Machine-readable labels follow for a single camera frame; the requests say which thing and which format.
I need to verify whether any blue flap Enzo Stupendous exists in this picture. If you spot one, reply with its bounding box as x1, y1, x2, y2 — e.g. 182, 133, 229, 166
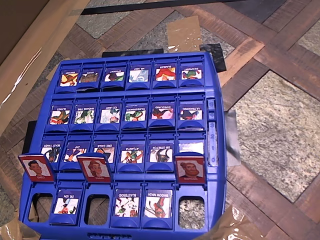
17, 152, 55, 183

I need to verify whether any blue flap Safeguard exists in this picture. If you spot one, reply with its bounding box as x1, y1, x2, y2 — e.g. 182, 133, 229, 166
148, 96, 176, 130

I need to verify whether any blue flap Thundershock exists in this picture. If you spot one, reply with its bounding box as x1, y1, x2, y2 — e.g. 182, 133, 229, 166
121, 96, 150, 131

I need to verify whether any blue flap Ultrasonic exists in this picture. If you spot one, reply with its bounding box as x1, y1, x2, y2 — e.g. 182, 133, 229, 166
176, 94, 206, 130

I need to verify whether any blue flap Sir Stretch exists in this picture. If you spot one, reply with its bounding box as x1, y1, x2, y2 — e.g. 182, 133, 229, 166
146, 133, 176, 173

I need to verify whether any blue flap glossy blank card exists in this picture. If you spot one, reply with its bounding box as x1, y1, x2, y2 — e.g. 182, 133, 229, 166
176, 133, 206, 161

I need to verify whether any blue flap Atlantia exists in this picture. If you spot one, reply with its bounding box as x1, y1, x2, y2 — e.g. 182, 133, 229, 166
116, 134, 147, 173

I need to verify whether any blue flap Rumbler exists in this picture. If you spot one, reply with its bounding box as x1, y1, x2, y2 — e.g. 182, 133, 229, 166
152, 58, 178, 89

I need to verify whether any blue flap Mr Frost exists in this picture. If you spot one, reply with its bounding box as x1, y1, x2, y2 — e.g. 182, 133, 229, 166
125, 59, 153, 90

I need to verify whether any blue flap Ice Light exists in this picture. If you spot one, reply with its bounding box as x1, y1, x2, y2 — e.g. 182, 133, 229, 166
94, 98, 124, 132

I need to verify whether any blue flap Swapshift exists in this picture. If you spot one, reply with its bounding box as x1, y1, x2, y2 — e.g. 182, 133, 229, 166
178, 56, 205, 88

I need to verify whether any blue flap Eric Eagle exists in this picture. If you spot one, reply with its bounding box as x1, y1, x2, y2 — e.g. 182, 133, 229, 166
91, 134, 120, 173

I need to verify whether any blue flap red Raphael card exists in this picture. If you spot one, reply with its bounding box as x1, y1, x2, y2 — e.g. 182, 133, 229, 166
174, 155, 208, 185

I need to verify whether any blue flap dark green figure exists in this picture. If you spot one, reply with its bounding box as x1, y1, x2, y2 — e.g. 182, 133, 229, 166
100, 61, 128, 90

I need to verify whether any black tape piece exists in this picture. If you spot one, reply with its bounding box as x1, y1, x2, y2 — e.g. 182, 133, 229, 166
199, 43, 227, 72
20, 120, 38, 161
101, 48, 165, 58

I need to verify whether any glossy dark tape piece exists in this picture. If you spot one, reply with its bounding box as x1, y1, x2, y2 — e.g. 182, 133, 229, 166
224, 109, 242, 168

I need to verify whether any blue flap Madame Vine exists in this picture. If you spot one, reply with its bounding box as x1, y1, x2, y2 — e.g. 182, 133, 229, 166
69, 99, 98, 132

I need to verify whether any blue Guess Who game board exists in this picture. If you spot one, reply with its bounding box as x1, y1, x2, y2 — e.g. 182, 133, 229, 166
18, 51, 228, 240

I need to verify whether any blue flap red Emma card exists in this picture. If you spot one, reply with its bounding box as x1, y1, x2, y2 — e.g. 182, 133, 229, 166
76, 152, 113, 183

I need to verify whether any blue flap Gecko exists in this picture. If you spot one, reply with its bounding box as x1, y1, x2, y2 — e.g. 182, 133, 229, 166
76, 63, 104, 91

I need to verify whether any blue flap Shadow Ninja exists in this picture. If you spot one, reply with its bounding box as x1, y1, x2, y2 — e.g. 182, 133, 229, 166
141, 182, 175, 230

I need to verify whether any blue flap Blasteroid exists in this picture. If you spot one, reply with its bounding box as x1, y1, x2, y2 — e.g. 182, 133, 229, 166
109, 182, 143, 228

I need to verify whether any brown packing tape patch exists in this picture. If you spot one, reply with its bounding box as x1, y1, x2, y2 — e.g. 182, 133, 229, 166
166, 15, 203, 53

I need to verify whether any blue flap Zap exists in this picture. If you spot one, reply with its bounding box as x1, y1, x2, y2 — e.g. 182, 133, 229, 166
59, 136, 91, 171

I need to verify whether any blue flap yellow red figure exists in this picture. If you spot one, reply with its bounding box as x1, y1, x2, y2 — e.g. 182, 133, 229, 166
55, 63, 81, 94

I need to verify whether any blue flap Glance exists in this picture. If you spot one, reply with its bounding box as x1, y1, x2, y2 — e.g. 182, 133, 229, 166
44, 99, 75, 133

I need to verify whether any blue flap Beast Tamer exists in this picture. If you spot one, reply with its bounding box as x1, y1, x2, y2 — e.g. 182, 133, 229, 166
37, 136, 65, 172

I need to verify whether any black floor tape strip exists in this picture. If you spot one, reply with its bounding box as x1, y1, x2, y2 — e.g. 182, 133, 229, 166
81, 0, 221, 16

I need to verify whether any blue flap Dr Ion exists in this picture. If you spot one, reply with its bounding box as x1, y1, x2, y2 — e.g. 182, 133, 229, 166
49, 181, 86, 225

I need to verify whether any crumpled brown packing tape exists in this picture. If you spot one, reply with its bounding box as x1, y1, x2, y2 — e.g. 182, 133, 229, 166
0, 219, 42, 240
197, 204, 265, 240

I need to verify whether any brown cardboard wall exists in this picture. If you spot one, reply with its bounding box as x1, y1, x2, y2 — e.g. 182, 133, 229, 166
0, 0, 91, 137

